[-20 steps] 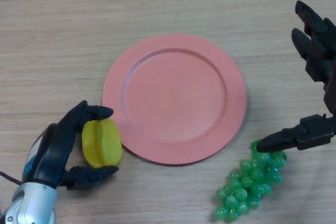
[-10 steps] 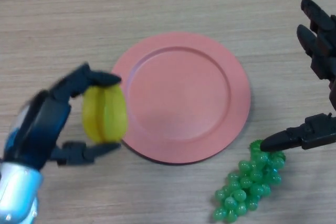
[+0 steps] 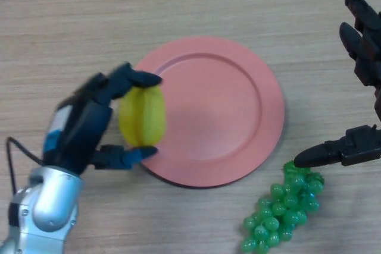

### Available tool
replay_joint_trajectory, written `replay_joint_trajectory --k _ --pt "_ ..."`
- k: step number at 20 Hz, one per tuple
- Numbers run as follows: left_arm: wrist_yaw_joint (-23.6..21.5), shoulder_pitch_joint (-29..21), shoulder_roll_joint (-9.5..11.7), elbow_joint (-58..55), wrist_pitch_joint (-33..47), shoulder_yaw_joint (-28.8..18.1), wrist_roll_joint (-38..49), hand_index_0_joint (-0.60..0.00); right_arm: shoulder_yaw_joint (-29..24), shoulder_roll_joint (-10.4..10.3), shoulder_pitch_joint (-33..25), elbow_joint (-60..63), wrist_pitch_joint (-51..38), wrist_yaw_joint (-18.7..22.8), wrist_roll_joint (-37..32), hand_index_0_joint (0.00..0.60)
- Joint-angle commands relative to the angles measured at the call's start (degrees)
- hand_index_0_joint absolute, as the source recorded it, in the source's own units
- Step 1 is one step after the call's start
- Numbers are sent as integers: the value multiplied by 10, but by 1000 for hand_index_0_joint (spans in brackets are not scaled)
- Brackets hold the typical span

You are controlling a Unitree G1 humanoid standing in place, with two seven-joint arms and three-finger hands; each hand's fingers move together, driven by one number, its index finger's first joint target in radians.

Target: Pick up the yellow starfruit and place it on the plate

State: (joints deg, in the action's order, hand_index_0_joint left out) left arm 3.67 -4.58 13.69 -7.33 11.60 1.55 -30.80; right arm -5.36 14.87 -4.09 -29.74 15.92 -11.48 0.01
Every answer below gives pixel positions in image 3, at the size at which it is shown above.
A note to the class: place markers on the pink round plate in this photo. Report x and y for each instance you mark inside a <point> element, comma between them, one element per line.
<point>214,111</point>

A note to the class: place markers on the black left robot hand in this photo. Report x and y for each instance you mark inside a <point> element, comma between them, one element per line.
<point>77,135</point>

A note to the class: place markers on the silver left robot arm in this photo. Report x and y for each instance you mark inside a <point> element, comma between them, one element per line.
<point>47,206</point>

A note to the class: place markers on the yellow starfruit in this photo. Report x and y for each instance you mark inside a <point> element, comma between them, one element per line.
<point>143,117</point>

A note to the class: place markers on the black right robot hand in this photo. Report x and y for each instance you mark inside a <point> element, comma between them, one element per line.
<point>367,54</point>

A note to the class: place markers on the green grape bunch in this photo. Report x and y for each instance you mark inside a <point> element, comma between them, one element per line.
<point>276,215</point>

